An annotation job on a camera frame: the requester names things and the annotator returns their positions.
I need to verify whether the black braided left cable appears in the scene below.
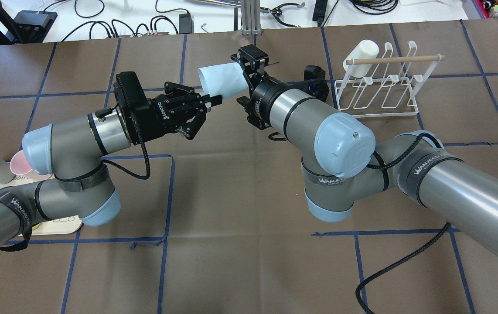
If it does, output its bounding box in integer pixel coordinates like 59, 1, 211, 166
101, 72, 151, 180

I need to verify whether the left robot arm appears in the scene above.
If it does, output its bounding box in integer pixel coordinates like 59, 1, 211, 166
0, 72, 222, 252

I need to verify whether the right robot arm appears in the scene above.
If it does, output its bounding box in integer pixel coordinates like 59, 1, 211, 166
231, 44, 498, 256

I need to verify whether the black power adapter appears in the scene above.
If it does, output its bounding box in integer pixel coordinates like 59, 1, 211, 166
311, 0, 327, 27

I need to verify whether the aluminium frame post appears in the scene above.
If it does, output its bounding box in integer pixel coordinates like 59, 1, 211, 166
240, 0, 262, 35

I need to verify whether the coiled black cable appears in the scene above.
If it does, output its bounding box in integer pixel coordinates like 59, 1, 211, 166
349, 0, 400, 14

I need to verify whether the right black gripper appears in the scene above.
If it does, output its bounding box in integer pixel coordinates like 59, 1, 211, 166
231, 44, 330, 131

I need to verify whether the white cup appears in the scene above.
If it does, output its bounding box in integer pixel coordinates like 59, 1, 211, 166
343, 39, 380, 78

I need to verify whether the cream plastic tray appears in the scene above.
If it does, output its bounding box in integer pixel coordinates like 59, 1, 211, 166
0, 172, 83, 236

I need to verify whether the light blue cup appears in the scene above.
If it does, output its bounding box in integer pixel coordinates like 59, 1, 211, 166
198, 62, 249, 101

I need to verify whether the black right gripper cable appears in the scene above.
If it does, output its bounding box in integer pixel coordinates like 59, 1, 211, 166
356, 222, 452, 314

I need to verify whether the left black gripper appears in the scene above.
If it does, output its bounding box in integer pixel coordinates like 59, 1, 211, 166
114, 72, 223, 145

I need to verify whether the white wire cup rack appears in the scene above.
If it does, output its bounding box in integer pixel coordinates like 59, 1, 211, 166
334, 41, 446, 118

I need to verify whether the pink cup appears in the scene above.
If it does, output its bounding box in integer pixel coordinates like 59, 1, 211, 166
9, 150, 53, 181

